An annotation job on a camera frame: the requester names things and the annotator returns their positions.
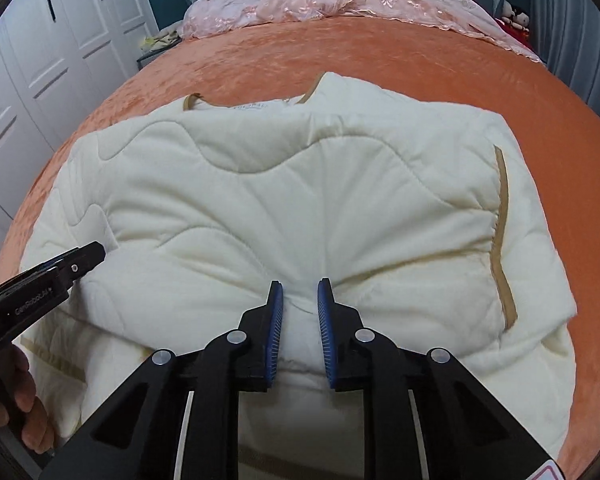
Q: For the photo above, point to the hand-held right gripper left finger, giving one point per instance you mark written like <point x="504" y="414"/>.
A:
<point x="275" y="327"/>

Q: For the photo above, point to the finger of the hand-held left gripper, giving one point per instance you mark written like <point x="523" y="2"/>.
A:
<point x="82" y="260"/>

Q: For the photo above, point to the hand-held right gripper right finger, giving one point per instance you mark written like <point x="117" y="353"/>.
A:
<point x="325" y="332"/>

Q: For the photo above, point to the cream quilted jacket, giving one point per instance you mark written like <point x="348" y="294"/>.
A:
<point x="280" y="185"/>

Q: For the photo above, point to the person's left hand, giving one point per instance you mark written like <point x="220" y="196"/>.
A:
<point x="32" y="412"/>

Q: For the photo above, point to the white wardrobe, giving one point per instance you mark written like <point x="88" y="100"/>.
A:
<point x="55" y="70"/>

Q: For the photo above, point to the dark nightstand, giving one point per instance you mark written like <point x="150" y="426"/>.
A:
<point x="147" y="59"/>

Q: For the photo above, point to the pale yellow cloth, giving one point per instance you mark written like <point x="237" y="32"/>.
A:
<point x="162" y="40"/>

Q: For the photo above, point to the orange velvet bed blanket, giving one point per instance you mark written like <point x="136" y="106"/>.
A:
<point x="380" y="55"/>

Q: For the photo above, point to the pink embroidered quilt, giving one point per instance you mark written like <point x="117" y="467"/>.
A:
<point x="330" y="2"/>

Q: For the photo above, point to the red plush toy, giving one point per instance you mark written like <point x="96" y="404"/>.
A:
<point x="516" y="16"/>

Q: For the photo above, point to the grey-blue curtain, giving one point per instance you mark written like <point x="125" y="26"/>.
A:
<point x="575" y="35"/>

